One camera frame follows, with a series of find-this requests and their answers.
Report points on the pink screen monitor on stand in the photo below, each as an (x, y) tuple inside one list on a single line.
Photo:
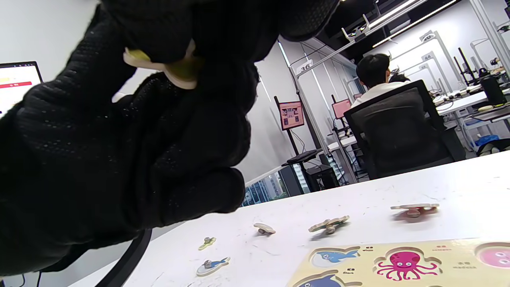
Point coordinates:
[(291, 115)]

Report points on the black mesh office chair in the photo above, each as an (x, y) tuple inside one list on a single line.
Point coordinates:
[(398, 131)]

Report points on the yellow starfish puzzle piece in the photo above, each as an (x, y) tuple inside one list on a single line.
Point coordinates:
[(181, 75)]

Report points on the blue white puzzle piece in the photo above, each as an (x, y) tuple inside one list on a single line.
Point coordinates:
[(213, 266)]

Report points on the cream elongated object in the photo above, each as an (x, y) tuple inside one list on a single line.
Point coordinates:
[(487, 107)]

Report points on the dark brown side table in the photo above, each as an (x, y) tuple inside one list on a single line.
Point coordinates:
[(496, 115)]

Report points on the wooden puzzle piece with tail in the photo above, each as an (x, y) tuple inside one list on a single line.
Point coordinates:
[(263, 228)]

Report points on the person's right hand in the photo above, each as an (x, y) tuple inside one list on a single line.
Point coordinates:
[(99, 159)]

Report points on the octopus puzzle piece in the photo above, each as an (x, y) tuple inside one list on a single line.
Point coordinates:
[(414, 207)]

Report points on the wooden sea animal puzzle frame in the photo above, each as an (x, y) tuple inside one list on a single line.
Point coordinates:
[(450, 263)]

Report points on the white number sign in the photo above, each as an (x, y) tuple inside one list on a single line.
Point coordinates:
[(305, 67)]

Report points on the black computer tower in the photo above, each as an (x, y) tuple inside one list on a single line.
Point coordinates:
[(320, 177)]

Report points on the glass window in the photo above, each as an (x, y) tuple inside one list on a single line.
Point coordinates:
[(263, 189)]

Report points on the seahorse puzzle piece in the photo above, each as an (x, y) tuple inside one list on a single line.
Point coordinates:
[(330, 223)]

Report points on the small pink screen monitor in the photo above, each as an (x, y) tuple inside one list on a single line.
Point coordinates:
[(342, 108)]

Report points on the black bottle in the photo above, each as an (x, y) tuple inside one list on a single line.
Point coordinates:
[(493, 89)]

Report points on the computer monitor with white screen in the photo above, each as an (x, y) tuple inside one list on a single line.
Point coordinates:
[(16, 83)]

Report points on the white desk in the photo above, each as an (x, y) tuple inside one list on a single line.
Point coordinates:
[(458, 105)]

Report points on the green turtle puzzle piece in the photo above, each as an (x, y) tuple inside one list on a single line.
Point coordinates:
[(208, 242)]

